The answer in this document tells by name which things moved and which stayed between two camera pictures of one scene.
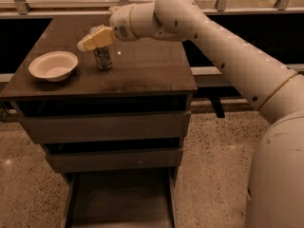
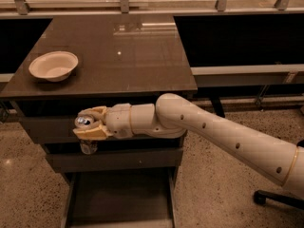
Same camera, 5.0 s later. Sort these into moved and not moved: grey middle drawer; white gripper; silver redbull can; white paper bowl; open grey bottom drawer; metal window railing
Moved: white gripper; silver redbull can
Not moved: grey middle drawer; metal window railing; white paper bowl; open grey bottom drawer
